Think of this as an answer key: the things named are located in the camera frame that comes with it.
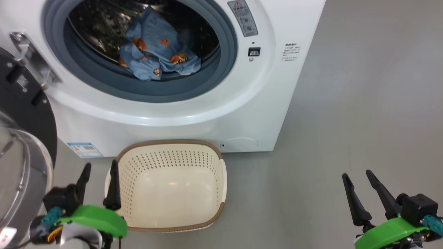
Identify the silver door hinge bracket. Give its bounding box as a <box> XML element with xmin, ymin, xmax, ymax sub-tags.
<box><xmin>10</xmin><ymin>32</ymin><xmax>63</xmax><ymax>85</ymax></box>

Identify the grey warning label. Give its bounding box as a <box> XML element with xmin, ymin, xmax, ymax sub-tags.
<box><xmin>228</xmin><ymin>0</ymin><xmax>259</xmax><ymax>37</ymax></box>

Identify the green left camera bracket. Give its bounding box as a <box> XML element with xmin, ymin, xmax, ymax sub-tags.
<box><xmin>57</xmin><ymin>205</ymin><xmax>128</xmax><ymax>238</ymax></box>

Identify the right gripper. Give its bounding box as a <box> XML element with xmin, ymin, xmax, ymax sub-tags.
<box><xmin>342</xmin><ymin>169</ymin><xmax>403</xmax><ymax>239</ymax></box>

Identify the cream perforated laundry basket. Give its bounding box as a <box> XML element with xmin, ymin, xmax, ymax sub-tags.
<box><xmin>105</xmin><ymin>139</ymin><xmax>228</xmax><ymax>233</ymax></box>

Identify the blue energy label sticker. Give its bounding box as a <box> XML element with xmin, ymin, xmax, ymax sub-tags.
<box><xmin>67</xmin><ymin>142</ymin><xmax>104</xmax><ymax>158</ymax></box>

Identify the white front-load washing machine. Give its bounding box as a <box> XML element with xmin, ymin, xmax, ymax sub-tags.
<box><xmin>0</xmin><ymin>0</ymin><xmax>326</xmax><ymax>158</ymax></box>

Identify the green right camera bracket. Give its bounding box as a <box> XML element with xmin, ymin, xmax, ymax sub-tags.
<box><xmin>354</xmin><ymin>217</ymin><xmax>430</xmax><ymax>249</ymax></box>

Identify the black glass washing machine door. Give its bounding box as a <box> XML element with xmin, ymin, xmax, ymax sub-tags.
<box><xmin>0</xmin><ymin>47</ymin><xmax>58</xmax><ymax>249</ymax></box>

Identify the teal right camera connector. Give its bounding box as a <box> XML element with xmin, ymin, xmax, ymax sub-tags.
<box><xmin>423</xmin><ymin>214</ymin><xmax>443</xmax><ymax>237</ymax></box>

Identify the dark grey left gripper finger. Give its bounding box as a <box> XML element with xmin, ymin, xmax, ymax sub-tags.
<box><xmin>74</xmin><ymin>163</ymin><xmax>92</xmax><ymax>205</ymax></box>
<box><xmin>103</xmin><ymin>159</ymin><xmax>121</xmax><ymax>211</ymax></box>

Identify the teal camera connector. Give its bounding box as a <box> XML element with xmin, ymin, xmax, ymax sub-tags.
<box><xmin>423</xmin><ymin>214</ymin><xmax>443</xmax><ymax>237</ymax></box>
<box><xmin>41</xmin><ymin>207</ymin><xmax>63</xmax><ymax>227</ymax></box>

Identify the teal left camera connector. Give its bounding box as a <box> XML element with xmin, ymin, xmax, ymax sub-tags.
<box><xmin>41</xmin><ymin>207</ymin><xmax>63</xmax><ymax>227</ymax></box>

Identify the green camera bracket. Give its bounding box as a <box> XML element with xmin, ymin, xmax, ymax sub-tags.
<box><xmin>57</xmin><ymin>205</ymin><xmax>128</xmax><ymax>238</ymax></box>
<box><xmin>354</xmin><ymin>217</ymin><xmax>430</xmax><ymax>249</ymax></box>

